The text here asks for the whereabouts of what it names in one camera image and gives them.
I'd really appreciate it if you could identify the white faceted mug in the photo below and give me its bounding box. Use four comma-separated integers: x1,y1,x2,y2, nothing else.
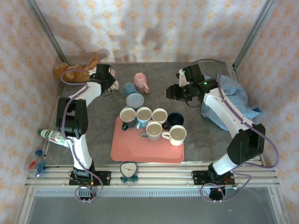
161,125,187,147

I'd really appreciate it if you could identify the small blue mug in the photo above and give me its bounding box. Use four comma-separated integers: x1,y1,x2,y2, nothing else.
123,82,139,96

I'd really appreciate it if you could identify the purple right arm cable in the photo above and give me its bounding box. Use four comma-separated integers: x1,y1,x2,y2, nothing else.
190,58,280,204

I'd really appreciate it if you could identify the dark teal mug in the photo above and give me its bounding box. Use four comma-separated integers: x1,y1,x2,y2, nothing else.
119,107,137,131

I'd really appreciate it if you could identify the light blue shirt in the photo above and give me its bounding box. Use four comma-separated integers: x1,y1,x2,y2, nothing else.
200,74,262,131

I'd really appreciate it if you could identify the light blue mug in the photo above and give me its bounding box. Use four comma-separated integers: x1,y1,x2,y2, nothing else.
135,106,153,130

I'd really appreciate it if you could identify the aluminium frame post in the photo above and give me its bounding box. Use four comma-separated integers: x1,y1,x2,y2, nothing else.
24,0,69,66
233,0,278,69

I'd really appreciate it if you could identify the brown teddy bear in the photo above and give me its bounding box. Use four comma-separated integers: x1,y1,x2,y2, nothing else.
53,56,101,84

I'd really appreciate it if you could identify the teal alarm clock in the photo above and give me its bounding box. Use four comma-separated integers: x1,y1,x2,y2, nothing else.
119,161,139,187

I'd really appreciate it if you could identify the salmon pink mug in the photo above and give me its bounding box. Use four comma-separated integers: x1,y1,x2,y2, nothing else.
134,72,150,94

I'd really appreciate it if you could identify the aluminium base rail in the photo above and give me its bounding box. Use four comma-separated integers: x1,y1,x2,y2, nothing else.
24,163,280,189

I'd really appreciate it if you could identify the pink plastic tray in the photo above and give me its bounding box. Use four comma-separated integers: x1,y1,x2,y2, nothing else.
110,116,185,165

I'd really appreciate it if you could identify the light pink mug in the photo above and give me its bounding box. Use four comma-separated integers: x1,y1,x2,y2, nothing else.
151,107,168,124

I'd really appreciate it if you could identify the white bottle with green cap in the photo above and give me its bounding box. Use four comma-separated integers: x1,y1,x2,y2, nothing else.
38,128,71,148

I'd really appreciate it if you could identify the grey mug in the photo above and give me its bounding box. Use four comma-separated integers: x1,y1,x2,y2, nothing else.
140,121,164,141

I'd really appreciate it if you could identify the black cable junction box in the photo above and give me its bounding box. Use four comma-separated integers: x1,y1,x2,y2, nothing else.
209,188,227,202

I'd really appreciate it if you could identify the grey slotted cable duct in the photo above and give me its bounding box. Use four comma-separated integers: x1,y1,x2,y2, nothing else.
34,189,211,197

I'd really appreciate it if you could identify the dark blue mug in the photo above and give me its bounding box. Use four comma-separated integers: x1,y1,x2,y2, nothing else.
163,112,185,129

